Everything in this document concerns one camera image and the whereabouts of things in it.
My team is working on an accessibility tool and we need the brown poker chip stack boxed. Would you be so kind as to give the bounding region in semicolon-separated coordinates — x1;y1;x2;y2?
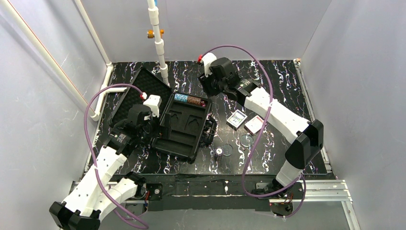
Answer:
186;96;202;106

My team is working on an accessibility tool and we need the blue playing card box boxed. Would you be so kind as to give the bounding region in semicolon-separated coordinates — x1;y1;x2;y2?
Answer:
226;109;248;130

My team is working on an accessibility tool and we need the white pvc pipe pole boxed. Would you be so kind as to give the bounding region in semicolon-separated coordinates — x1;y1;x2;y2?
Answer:
147;0;169;86

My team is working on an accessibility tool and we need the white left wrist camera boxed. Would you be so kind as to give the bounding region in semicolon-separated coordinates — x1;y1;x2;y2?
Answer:
143;94;162;118

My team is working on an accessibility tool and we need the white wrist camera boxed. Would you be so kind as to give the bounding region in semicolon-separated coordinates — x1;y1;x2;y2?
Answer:
201;52;217;77
143;94;162;118

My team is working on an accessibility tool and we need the aluminium rail frame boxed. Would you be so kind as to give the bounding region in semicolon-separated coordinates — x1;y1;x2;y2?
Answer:
68;58;361;230

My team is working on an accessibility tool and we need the black poker set case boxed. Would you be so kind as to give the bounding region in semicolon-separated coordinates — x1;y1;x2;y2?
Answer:
103;67;217;163

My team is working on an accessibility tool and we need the red playing card box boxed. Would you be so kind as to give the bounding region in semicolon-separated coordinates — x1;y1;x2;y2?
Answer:
244;115;264;135

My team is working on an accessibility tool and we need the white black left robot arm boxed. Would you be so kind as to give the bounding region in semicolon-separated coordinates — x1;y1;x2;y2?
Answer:
49;100;161;230

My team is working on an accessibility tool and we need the white pipe frame left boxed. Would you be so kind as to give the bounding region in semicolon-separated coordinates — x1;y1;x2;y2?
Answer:
0;0;113;121

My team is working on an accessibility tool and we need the clear acrylic blind button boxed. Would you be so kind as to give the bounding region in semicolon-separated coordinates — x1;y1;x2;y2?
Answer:
221;144;233;156

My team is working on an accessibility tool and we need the blue poker chip stack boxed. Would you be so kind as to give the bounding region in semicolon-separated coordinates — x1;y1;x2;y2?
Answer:
174;93;189;103

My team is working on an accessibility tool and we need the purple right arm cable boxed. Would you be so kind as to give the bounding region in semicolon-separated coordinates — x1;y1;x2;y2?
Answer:
197;44;308;219

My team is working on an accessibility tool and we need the clear acrylic dealer button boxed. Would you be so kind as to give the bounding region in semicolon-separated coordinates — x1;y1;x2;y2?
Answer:
239;134;254;148

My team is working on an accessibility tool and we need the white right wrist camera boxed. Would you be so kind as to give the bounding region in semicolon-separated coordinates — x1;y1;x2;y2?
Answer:
201;52;217;77

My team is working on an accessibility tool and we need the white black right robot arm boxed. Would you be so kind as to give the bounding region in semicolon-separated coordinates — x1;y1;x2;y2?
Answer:
198;53;324;199

